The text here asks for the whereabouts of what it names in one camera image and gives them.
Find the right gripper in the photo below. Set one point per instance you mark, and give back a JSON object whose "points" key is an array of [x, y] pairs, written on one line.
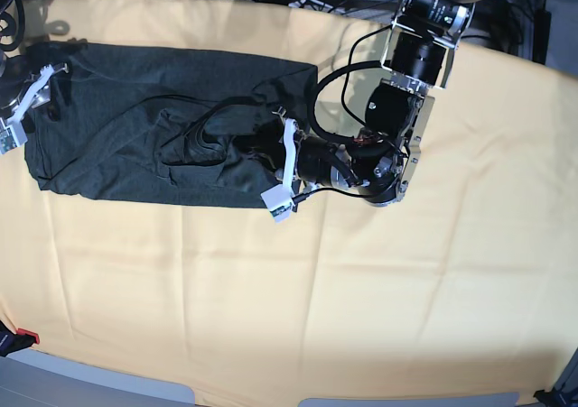
{"points": [[38, 89]]}

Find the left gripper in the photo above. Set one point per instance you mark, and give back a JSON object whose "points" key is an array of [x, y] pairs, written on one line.
{"points": [[305, 163]]}

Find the dark grey long-sleeve shirt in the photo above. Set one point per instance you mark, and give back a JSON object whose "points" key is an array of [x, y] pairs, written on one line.
{"points": [[157, 125]]}

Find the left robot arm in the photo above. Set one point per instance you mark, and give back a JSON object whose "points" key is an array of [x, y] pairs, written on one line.
{"points": [[376, 164]]}

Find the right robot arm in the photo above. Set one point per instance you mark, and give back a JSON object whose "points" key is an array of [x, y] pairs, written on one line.
{"points": [[13, 60]]}

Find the yellow table cloth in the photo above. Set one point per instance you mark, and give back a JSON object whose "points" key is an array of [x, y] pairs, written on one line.
{"points": [[467, 286]]}

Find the red and black clamp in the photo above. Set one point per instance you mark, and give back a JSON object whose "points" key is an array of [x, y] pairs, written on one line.
{"points": [[14, 341]]}

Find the black clamp right corner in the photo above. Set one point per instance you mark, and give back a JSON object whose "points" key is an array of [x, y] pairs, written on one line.
{"points": [[554, 398]]}

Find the black table leg post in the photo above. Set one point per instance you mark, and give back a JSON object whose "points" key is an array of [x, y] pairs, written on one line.
{"points": [[541, 35]]}

